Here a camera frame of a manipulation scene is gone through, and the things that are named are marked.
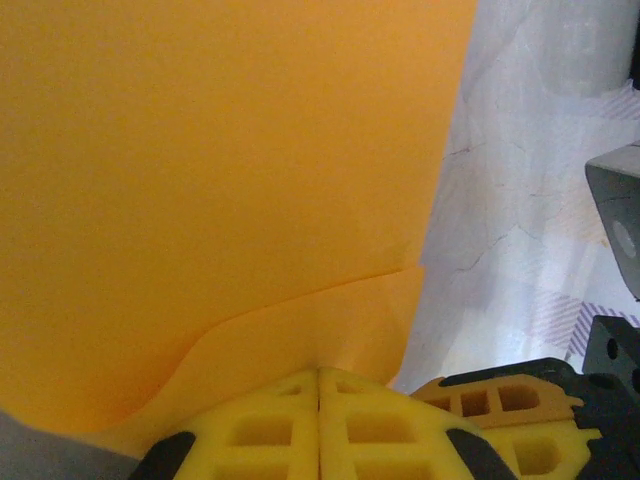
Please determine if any orange paper sheet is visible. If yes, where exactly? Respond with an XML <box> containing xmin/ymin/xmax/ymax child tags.
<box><xmin>0</xmin><ymin>0</ymin><xmax>476</xmax><ymax>459</ymax></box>

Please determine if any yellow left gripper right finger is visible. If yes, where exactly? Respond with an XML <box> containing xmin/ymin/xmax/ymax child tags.
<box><xmin>318</xmin><ymin>367</ymin><xmax>521</xmax><ymax>480</ymax></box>

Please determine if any grey metal block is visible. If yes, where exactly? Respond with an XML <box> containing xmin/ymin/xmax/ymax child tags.
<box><xmin>584</xmin><ymin>144</ymin><xmax>640</xmax><ymax>301</ymax></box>

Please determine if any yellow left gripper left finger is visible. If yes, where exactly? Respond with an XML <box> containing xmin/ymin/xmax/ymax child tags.
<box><xmin>127</xmin><ymin>367</ymin><xmax>321</xmax><ymax>480</ymax></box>

